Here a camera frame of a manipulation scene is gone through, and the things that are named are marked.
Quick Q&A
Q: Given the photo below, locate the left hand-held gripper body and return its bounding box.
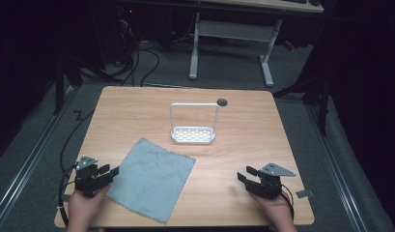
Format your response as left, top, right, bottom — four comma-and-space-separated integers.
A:
73, 155, 101, 198

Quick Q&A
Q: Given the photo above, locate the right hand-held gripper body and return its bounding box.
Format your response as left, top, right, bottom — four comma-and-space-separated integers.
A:
249, 161, 297, 200

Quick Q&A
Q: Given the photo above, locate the blue-grey cloth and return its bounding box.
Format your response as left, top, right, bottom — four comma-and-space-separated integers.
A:
105, 137, 197, 225

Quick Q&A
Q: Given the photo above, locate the grey tape piece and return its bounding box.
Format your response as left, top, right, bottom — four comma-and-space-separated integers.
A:
296, 188, 315, 199

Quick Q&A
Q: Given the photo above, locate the black metal stand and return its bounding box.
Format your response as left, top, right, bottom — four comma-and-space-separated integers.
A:
271, 75, 332, 137
52, 56, 84, 116

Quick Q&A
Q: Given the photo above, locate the white-legged desk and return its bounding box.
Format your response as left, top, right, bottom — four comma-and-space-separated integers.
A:
188, 0, 325, 88

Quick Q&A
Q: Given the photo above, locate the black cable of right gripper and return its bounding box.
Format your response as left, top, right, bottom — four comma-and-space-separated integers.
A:
279, 183, 296, 220

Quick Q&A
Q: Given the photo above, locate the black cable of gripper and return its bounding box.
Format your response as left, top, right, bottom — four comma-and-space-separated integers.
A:
57, 109, 97, 228
279, 183, 296, 220

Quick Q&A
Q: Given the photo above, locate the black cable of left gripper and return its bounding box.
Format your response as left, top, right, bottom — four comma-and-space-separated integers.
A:
57, 109, 97, 228

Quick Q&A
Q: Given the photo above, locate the metal floor rail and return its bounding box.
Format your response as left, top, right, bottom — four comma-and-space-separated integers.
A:
0, 86, 77, 224
305, 103, 369, 232

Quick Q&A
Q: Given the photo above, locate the white rack with tall handle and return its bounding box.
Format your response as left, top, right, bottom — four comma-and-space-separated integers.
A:
169, 101, 221, 145

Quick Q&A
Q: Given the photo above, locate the bundle of black floor cables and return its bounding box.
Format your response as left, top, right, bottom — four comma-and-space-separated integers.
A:
112, 13, 161, 88

